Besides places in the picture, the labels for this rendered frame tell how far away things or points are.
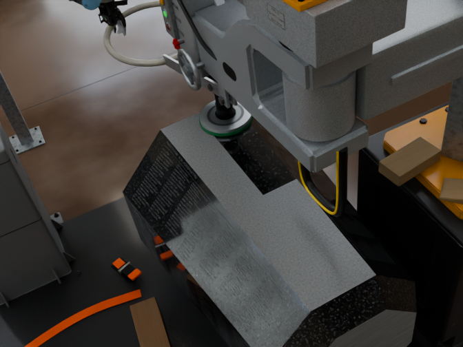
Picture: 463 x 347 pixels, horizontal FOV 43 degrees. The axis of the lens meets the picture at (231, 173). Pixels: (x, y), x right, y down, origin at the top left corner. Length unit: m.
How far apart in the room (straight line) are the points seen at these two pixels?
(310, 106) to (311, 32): 0.30
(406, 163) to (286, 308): 0.68
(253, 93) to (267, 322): 0.70
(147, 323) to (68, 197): 1.11
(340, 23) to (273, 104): 0.52
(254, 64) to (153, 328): 1.34
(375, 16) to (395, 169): 0.85
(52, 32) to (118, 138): 1.59
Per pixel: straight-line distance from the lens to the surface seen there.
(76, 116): 4.02
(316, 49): 1.27
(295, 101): 1.52
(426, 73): 1.69
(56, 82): 4.42
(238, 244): 1.96
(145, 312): 2.65
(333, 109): 1.52
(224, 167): 2.17
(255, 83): 1.72
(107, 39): 2.82
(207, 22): 1.89
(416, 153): 2.15
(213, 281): 2.03
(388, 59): 1.56
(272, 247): 1.89
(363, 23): 1.32
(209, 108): 2.40
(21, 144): 3.93
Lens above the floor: 2.30
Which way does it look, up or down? 44 degrees down
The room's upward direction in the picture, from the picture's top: 10 degrees counter-clockwise
